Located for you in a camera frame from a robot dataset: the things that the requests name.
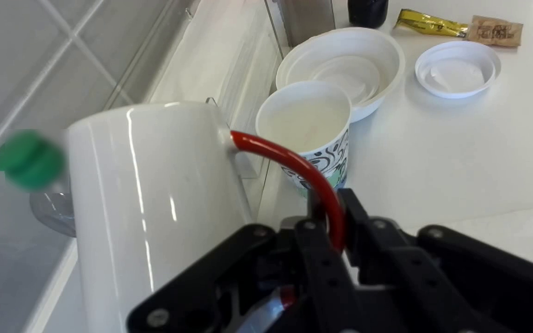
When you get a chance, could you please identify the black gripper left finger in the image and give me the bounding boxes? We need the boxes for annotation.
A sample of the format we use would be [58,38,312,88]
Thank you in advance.
[123,186,362,333]

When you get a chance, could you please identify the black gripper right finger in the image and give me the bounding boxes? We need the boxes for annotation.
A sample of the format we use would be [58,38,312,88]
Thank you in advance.
[336,186,533,333]

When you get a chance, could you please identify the white mug red handle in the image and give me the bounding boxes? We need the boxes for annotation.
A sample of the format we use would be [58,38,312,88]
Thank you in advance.
[62,99,347,333]

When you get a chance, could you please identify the patterned paper cup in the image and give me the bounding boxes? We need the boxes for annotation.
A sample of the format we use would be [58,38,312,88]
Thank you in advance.
[253,79,353,192]

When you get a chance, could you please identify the white bowl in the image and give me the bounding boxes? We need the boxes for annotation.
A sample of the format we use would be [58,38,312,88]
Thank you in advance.
[273,25,406,125]

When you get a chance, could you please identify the white plastic lid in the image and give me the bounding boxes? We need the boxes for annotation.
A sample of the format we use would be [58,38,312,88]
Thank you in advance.
[412,38,503,101]

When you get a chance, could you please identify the clear bottle green cap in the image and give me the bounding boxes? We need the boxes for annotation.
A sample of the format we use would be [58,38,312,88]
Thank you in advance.
[0,127,77,240]

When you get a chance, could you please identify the yellow packet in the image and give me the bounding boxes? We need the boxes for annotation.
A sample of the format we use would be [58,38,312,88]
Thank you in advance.
[395,7,471,40]

